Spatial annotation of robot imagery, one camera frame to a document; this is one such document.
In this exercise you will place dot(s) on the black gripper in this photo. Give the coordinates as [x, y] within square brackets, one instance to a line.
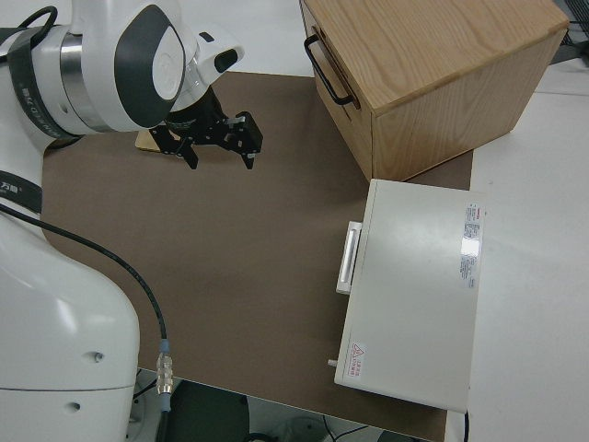
[202, 119]

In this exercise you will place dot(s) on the white toaster oven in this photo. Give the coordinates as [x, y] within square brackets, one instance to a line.
[414, 285]

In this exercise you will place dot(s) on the black metal frame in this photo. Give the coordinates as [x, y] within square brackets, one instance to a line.
[577, 14]

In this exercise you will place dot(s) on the light wooden drawer cabinet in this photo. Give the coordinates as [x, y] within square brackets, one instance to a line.
[437, 55]

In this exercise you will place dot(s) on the small wooden block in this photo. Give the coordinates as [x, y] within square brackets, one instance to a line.
[144, 140]

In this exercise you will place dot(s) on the brown table mat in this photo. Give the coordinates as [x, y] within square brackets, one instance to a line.
[207, 230]

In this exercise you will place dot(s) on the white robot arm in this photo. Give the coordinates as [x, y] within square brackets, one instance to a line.
[46, 299]

